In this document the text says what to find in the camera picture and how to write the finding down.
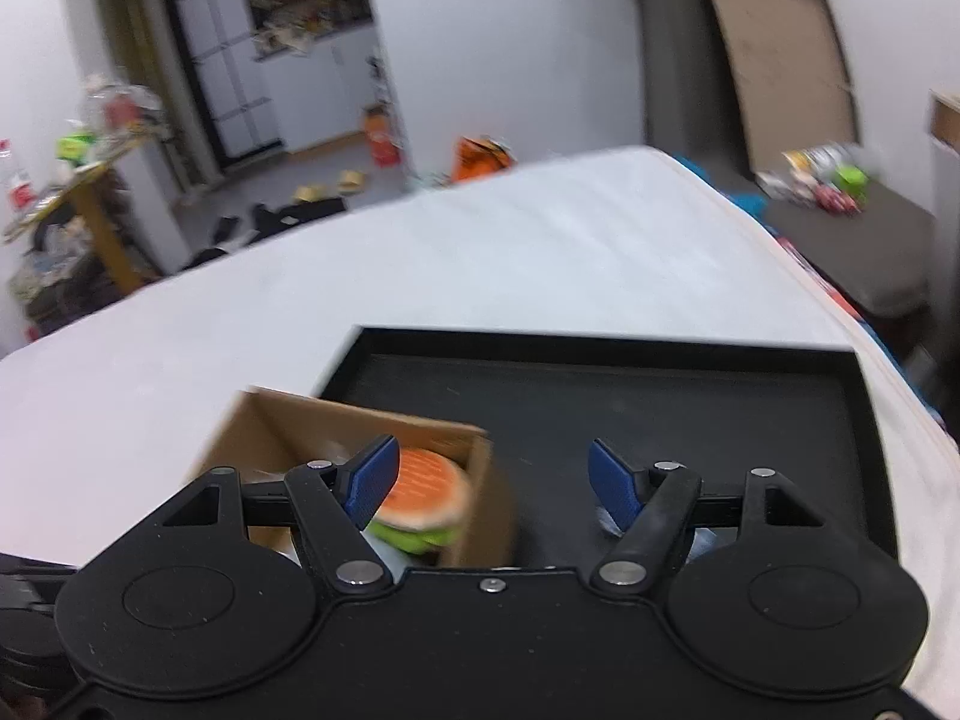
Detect black tray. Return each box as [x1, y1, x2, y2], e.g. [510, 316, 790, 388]
[319, 326, 901, 572]

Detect orange box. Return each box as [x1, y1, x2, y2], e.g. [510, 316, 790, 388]
[363, 108, 403, 167]

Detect clear plastic bag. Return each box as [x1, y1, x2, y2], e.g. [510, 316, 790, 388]
[596, 506, 728, 565]

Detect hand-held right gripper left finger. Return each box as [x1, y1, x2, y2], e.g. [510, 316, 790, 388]
[161, 433, 402, 590]

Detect cardboard box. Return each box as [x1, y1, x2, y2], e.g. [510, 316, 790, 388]
[187, 386, 515, 572]

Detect grey bench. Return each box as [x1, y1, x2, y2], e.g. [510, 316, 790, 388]
[756, 178, 940, 317]

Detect cluttered wooden table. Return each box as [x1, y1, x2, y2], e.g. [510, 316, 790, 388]
[0, 73, 182, 340]

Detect hamburger plush toy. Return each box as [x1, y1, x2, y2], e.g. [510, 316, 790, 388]
[364, 448, 473, 557]

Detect black grid door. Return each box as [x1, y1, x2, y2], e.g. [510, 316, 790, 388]
[154, 0, 290, 170]

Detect black clothes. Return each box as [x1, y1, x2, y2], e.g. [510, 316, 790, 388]
[186, 199, 350, 269]

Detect brown cardboard sheet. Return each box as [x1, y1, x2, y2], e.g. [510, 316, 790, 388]
[694, 0, 860, 182]

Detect red round toys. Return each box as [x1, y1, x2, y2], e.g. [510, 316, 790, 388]
[813, 184, 865, 216]

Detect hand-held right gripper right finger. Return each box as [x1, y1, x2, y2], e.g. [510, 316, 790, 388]
[586, 438, 827, 587]

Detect orange snack bag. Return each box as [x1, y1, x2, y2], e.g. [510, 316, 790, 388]
[450, 135, 519, 185]

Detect white cabinet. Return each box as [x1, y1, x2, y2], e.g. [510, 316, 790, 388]
[240, 0, 392, 160]

